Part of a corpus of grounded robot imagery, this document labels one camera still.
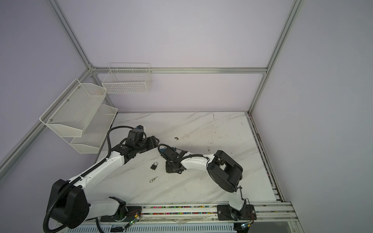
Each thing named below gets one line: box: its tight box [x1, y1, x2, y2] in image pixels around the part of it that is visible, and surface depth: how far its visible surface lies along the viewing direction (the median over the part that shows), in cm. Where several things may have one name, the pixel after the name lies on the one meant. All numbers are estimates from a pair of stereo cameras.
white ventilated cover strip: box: [63, 224, 237, 233], surface depth 72 cm
